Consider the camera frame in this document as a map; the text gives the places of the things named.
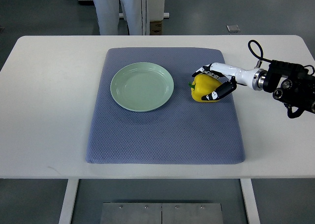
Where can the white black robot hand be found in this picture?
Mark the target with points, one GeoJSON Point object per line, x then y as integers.
{"type": "Point", "coordinates": [230, 77]}

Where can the yellow bell pepper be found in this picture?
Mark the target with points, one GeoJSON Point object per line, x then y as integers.
{"type": "Point", "coordinates": [203, 85]}

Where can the grey floor plate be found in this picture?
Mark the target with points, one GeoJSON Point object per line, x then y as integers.
{"type": "Point", "coordinates": [233, 28]}

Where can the light green plate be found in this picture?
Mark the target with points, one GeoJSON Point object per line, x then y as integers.
{"type": "Point", "coordinates": [142, 87]}

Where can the cardboard box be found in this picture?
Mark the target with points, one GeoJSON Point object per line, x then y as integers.
{"type": "Point", "coordinates": [156, 27]}

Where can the white right table leg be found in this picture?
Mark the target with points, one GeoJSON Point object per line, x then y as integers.
{"type": "Point", "coordinates": [249, 201]}

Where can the white table leg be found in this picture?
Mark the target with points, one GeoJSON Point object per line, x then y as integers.
{"type": "Point", "coordinates": [69, 201]}
{"type": "Point", "coordinates": [249, 201]}

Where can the person in white trousers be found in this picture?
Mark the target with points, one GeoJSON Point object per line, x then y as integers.
{"type": "Point", "coordinates": [135, 11]}

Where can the white left table leg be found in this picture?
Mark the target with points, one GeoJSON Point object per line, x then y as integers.
{"type": "Point", "coordinates": [69, 201]}

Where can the metal base plate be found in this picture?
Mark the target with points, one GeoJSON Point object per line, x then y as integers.
{"type": "Point", "coordinates": [161, 213]}

